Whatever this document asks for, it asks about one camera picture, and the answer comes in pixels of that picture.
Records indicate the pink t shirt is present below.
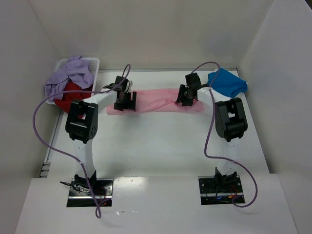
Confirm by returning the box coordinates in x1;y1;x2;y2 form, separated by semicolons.
106;89;204;115

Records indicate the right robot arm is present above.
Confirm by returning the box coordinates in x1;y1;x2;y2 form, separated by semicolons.
175;73;248;176

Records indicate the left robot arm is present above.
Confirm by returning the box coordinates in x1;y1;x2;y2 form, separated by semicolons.
65;76;137;188

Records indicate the blue folded t shirt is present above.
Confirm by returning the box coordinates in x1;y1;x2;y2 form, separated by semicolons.
207;68;248;98

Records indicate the white laundry basket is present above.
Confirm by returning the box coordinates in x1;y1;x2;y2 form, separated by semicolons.
45;56;101;106

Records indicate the purple t shirt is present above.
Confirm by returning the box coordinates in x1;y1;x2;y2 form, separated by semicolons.
44;55;96;103

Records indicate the red t shirt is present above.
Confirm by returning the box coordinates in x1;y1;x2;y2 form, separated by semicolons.
54;81;93;113

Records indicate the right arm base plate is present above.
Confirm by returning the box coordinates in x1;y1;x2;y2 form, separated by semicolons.
198;176;245;205

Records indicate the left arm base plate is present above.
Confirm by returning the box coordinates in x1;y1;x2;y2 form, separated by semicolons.
60;179;114;208

